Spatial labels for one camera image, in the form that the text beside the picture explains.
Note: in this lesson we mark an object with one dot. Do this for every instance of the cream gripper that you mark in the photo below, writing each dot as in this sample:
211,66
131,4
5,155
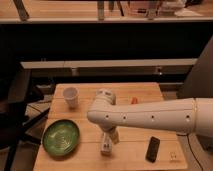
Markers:
113,135

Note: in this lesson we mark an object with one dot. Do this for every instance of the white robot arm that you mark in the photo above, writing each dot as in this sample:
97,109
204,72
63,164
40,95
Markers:
190,115

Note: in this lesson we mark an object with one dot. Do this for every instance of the green ceramic bowl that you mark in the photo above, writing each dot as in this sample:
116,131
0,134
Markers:
61,138

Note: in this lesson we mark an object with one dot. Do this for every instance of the white plastic bottle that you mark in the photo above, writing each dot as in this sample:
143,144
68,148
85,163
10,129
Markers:
106,145

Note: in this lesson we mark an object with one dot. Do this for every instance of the black phone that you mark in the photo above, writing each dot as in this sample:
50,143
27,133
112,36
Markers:
152,150

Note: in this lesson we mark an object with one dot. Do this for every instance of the white paper cup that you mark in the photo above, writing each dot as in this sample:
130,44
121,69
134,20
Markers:
71,97

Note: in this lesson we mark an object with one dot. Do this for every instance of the black office chair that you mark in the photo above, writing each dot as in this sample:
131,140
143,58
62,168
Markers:
16,91

